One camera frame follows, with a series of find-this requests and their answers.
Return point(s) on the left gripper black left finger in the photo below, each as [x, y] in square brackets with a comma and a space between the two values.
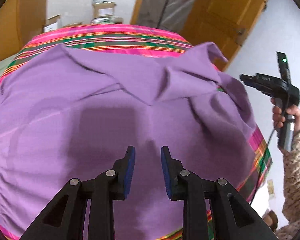
[85, 206]

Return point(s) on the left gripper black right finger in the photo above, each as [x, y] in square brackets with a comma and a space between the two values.
[212, 209]

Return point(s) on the purple fleece garment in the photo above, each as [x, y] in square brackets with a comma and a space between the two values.
[115, 129]

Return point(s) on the patterned right sleeve forearm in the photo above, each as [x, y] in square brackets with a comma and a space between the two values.
[291, 190]

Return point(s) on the wooden door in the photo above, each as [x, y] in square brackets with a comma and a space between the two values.
[227, 23]

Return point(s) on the grey door curtain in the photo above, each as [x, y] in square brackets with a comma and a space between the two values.
[168, 15]

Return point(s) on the pink plaid bed sheet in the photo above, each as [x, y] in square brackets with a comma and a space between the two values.
[110, 38]

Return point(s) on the white open box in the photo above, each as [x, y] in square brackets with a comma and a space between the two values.
[52, 24]

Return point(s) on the cardboard box with label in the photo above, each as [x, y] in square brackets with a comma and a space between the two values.
[103, 8]

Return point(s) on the wooden wardrobe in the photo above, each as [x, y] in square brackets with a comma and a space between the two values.
[20, 21]

